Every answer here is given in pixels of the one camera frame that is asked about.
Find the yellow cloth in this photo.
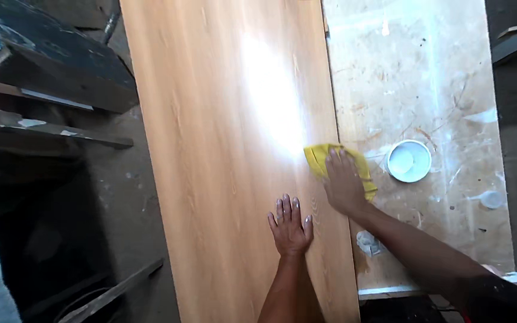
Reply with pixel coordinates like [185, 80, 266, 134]
[304, 143, 378, 202]

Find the paint-stained plywood board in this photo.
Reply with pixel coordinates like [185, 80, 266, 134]
[322, 0, 515, 294]

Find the person's right forearm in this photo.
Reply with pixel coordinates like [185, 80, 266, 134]
[350, 203, 517, 323]

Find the small white round scoop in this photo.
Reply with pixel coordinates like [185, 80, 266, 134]
[469, 190, 504, 210]

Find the person's left hand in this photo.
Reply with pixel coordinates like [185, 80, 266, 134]
[267, 194, 314, 258]

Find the crumpled translucent plastic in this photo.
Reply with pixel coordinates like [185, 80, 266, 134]
[356, 230, 383, 258]

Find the person's left forearm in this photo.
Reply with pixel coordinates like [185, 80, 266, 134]
[257, 254, 326, 323]

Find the person's right hand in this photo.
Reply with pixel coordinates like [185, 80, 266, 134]
[323, 147, 370, 218]

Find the wood-grain panel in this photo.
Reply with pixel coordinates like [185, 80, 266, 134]
[120, 0, 361, 323]

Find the dark wooden box beam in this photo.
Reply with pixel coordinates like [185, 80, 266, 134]
[0, 0, 140, 114]

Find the weathered narrow wooden slat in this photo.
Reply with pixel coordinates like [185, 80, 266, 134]
[57, 258, 164, 323]

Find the paint-spotted wooden plank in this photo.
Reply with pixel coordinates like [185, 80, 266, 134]
[0, 109, 134, 150]

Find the white round tub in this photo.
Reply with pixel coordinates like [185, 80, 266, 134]
[387, 139, 433, 184]

